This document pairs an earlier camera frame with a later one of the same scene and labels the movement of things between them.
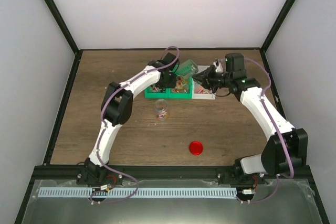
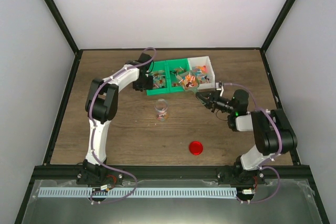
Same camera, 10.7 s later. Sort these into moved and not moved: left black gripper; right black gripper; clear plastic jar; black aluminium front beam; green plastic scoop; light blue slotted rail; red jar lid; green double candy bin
Moved: left black gripper; green double candy bin; right black gripper; green plastic scoop
Not moved: clear plastic jar; black aluminium front beam; light blue slotted rail; red jar lid
